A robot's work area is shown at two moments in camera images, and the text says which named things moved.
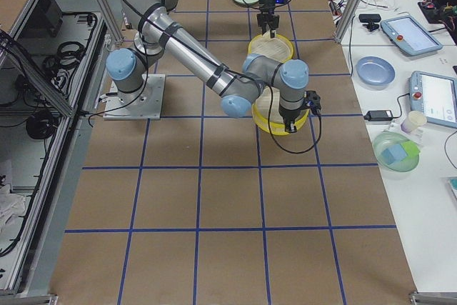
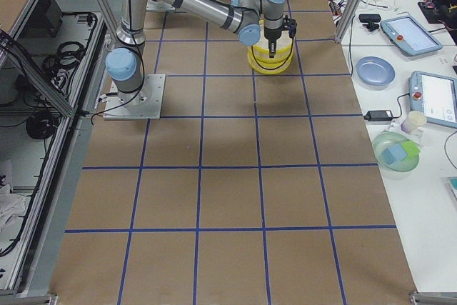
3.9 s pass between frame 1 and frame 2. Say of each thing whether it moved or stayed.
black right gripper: moved
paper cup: stayed
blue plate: stayed
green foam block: stayed
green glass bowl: stayed
